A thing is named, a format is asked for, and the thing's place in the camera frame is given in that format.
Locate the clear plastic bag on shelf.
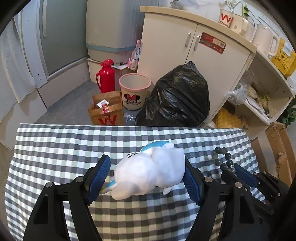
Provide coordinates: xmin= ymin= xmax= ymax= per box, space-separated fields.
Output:
xmin=226 ymin=83 xmax=248 ymax=105

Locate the dark bead bracelet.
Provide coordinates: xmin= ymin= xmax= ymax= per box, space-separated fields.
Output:
xmin=211 ymin=146 xmax=236 ymax=174

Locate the cardboard box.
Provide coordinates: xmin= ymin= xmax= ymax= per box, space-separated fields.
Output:
xmin=251 ymin=122 xmax=295 ymax=186

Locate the black garbage bag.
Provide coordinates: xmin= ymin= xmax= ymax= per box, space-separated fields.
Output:
xmin=135 ymin=61 xmax=210 ymax=128

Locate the white open shelf unit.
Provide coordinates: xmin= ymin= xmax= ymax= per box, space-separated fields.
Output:
xmin=222 ymin=51 xmax=295 ymax=140

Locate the red thermos jug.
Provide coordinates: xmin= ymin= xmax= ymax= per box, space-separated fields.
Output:
xmin=95 ymin=59 xmax=115 ymax=93

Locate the white paper cup red W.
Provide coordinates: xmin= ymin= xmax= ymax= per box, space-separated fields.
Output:
xmin=218 ymin=9 xmax=233 ymax=28

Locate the white plush toy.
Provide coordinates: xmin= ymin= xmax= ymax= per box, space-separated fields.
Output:
xmin=99 ymin=141 xmax=185 ymax=200

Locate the white electric kettle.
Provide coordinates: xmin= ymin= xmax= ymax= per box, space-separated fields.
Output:
xmin=252 ymin=24 xmax=280 ymax=57

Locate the checkered tablecloth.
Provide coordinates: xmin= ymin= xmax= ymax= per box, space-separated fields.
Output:
xmin=5 ymin=124 xmax=259 ymax=240

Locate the white kitchen cabinet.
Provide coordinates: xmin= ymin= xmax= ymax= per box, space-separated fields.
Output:
xmin=137 ymin=6 xmax=257 ymax=126

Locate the grey washing machine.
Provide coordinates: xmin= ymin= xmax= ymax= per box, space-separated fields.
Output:
xmin=86 ymin=0 xmax=159 ymax=65

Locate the white hanging towel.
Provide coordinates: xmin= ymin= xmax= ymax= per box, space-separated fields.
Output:
xmin=0 ymin=19 xmax=36 ymax=120

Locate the red cabinet sticker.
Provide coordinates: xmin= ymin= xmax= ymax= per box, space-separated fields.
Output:
xmin=199 ymin=32 xmax=226 ymax=54

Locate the yellow paper bag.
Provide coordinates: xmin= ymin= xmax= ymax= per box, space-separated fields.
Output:
xmin=271 ymin=38 xmax=295 ymax=78

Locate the white power strip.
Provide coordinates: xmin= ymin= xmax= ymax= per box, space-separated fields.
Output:
xmin=242 ymin=5 xmax=249 ymax=19

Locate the frosted glass door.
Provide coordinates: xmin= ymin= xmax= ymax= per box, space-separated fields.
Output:
xmin=39 ymin=0 xmax=88 ymax=75

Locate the brown paper bag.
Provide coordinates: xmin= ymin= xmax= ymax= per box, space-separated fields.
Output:
xmin=88 ymin=91 xmax=125 ymax=126

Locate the pink patterned bag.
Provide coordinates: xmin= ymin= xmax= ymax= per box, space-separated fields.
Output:
xmin=126 ymin=40 xmax=142 ymax=71

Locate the pink Minnie waste bin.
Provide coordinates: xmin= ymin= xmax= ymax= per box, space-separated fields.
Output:
xmin=119 ymin=73 xmax=151 ymax=110

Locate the green potted plant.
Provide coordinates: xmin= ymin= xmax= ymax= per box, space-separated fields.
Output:
xmin=277 ymin=98 xmax=296 ymax=128

